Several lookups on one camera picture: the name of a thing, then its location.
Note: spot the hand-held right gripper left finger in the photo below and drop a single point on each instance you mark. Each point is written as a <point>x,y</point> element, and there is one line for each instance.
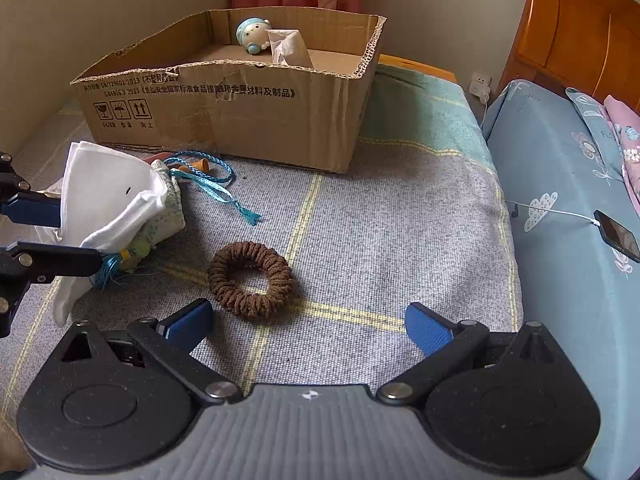
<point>190,321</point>

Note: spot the crumpled plastic bag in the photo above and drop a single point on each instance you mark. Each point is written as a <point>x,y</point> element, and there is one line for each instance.
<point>287,50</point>

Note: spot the wooden headboard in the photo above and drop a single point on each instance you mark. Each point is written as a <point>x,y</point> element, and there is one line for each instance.
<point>575,15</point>

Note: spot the white wall socket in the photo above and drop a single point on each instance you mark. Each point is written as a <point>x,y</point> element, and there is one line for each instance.
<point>481,85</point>

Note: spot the pink printed pillow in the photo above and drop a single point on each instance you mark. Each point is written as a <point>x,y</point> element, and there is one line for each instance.
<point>625,130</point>

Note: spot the brown cardboard box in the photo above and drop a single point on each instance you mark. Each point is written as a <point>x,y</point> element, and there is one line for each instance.
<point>250,120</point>

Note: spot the brown scrunchie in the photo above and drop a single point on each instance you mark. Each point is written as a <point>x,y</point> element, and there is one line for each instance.
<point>220,280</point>

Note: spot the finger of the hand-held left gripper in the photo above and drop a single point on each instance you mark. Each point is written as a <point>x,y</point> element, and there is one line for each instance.
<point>60,260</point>
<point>30,210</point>

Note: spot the orange wooden board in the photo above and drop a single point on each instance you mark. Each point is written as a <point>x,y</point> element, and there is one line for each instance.
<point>420,66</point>

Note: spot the black smartphone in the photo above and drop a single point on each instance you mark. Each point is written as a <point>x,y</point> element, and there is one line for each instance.
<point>617,235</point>

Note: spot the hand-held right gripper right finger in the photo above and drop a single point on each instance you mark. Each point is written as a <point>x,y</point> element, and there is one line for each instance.
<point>427,327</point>

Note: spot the blue and white doll toy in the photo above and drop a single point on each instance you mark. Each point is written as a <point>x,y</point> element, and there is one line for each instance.
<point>250,35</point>

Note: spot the white cloth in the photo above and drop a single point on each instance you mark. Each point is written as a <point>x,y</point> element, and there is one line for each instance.
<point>100,200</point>

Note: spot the blue floral bed sheet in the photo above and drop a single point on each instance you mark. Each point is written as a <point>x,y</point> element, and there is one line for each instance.
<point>550,160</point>

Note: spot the orange earplug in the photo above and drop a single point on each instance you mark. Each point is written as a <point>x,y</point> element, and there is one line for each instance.
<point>202,164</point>

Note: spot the blue floral pillow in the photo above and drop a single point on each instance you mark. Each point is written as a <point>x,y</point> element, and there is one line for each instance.
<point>595,130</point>

